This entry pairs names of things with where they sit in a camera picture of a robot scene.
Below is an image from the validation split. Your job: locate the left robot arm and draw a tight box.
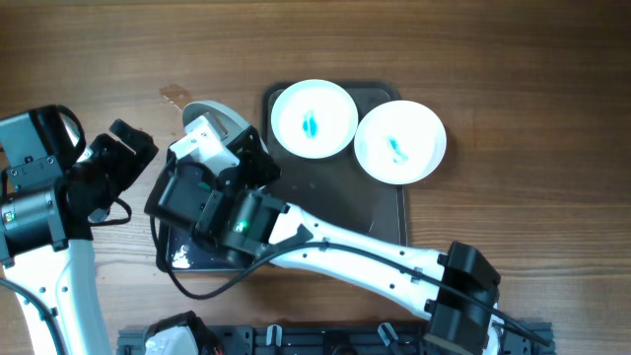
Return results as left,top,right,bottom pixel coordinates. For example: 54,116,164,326
1,105,158,354

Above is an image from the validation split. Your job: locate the small black water tray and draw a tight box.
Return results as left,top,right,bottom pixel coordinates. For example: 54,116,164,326
155,142,257,275

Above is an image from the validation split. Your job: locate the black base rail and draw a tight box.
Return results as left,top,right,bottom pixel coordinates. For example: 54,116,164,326
115,323,557,355

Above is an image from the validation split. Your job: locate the white plate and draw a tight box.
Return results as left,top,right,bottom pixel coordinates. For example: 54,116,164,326
182,101,250,132
354,100,448,185
270,79,359,159

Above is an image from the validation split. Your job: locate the large brown serving tray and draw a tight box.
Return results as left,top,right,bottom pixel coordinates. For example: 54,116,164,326
259,82,410,247

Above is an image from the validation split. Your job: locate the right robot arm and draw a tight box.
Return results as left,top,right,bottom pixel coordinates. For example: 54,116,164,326
145,128,551,354

